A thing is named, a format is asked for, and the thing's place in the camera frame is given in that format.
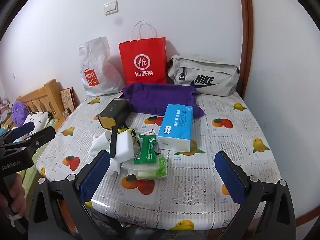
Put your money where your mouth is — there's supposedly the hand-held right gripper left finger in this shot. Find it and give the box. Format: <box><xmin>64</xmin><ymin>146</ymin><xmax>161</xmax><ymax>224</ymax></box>
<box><xmin>29</xmin><ymin>150</ymin><xmax>112</xmax><ymax>240</ymax></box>

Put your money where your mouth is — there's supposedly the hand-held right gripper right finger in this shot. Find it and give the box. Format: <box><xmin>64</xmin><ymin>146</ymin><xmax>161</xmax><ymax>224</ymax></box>
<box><xmin>214</xmin><ymin>151</ymin><xmax>297</xmax><ymax>240</ymax></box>

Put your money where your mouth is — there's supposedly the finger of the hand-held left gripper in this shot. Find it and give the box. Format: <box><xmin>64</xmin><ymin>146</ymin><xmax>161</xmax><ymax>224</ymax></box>
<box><xmin>0</xmin><ymin>126</ymin><xmax>56</xmax><ymax>160</ymax></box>
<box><xmin>0</xmin><ymin>122</ymin><xmax>35</xmax><ymax>143</ymax></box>

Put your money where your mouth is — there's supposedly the white tissue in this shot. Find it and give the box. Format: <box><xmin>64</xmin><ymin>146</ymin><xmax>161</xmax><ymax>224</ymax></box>
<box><xmin>88</xmin><ymin>131</ymin><xmax>123</xmax><ymax>174</ymax></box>

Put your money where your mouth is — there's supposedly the black wrist watch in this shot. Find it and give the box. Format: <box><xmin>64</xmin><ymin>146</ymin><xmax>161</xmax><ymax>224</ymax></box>
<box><xmin>109</xmin><ymin>127</ymin><xmax>119</xmax><ymax>159</ymax></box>

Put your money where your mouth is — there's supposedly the yellow and black fabric pouch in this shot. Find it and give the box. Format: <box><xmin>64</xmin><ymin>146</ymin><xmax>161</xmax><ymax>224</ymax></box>
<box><xmin>117</xmin><ymin>128</ymin><xmax>136</xmax><ymax>137</ymax></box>

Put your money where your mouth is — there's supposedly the green wet wipes packet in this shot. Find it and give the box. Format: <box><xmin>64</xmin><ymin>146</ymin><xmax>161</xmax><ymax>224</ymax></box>
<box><xmin>134</xmin><ymin>134</ymin><xmax>159</xmax><ymax>165</ymax></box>

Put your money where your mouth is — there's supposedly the green tissue pack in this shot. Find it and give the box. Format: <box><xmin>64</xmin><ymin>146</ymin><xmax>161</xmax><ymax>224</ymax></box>
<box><xmin>121</xmin><ymin>155</ymin><xmax>168</xmax><ymax>180</ymax></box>

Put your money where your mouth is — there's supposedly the purple fabric storage basket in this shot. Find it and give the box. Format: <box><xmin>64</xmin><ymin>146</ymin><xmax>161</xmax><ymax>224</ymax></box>
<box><xmin>122</xmin><ymin>82</ymin><xmax>206</xmax><ymax>119</ymax></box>

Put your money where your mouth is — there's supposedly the person's left hand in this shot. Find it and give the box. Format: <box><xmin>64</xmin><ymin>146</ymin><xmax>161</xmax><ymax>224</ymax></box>
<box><xmin>7</xmin><ymin>177</ymin><xmax>28</xmax><ymax>218</ymax></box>

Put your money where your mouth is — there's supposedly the white floral pillow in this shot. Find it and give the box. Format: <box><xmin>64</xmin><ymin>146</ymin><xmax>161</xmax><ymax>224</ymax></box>
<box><xmin>22</xmin><ymin>111</ymin><xmax>50</xmax><ymax>137</ymax></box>

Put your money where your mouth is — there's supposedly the purple plush toy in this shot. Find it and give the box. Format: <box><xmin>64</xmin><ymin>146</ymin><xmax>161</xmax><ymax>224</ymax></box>
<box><xmin>11</xmin><ymin>101</ymin><xmax>29</xmax><ymax>124</ymax></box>

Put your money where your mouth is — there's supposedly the fruit print tablecloth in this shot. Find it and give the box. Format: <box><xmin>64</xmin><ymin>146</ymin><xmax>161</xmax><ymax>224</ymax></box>
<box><xmin>35</xmin><ymin>90</ymin><xmax>283</xmax><ymax>230</ymax></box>

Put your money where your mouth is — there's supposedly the wooden bed headboard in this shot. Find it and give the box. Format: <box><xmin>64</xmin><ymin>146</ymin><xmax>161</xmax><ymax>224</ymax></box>
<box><xmin>16</xmin><ymin>79</ymin><xmax>67</xmax><ymax>120</ymax></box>

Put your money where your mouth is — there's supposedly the brown patterned book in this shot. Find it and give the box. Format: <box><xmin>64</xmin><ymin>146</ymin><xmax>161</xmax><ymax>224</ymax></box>
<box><xmin>60</xmin><ymin>87</ymin><xmax>77</xmax><ymax>114</ymax></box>

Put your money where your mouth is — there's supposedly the dark green tin box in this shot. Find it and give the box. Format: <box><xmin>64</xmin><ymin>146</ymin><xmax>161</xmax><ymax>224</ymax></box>
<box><xmin>97</xmin><ymin>98</ymin><xmax>130</xmax><ymax>130</ymax></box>

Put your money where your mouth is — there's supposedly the blue tissue pack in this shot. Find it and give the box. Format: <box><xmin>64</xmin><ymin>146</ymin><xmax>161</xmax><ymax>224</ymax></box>
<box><xmin>157</xmin><ymin>104</ymin><xmax>194</xmax><ymax>152</ymax></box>

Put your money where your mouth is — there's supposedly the white plastic shopping bag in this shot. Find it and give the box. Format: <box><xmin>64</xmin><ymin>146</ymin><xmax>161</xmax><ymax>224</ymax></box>
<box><xmin>78</xmin><ymin>36</ymin><xmax>125</xmax><ymax>97</ymax></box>

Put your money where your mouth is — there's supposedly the grey waist bag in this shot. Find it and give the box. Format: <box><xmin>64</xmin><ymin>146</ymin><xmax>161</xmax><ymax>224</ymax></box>
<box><xmin>167</xmin><ymin>54</ymin><xmax>240</xmax><ymax>97</ymax></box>

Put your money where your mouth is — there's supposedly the red paper shopping bag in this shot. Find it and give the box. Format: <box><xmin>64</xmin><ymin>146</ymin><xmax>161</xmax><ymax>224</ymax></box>
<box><xmin>118</xmin><ymin>20</ymin><xmax>167</xmax><ymax>86</ymax></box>

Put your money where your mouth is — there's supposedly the white light switch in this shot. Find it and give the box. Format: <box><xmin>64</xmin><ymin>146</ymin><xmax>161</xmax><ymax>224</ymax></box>
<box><xmin>104</xmin><ymin>1</ymin><xmax>118</xmax><ymax>15</ymax></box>

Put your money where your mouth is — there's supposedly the brown wooden door frame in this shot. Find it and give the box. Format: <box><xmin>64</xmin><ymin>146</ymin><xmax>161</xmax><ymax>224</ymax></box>
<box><xmin>237</xmin><ymin>0</ymin><xmax>254</xmax><ymax>98</ymax></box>

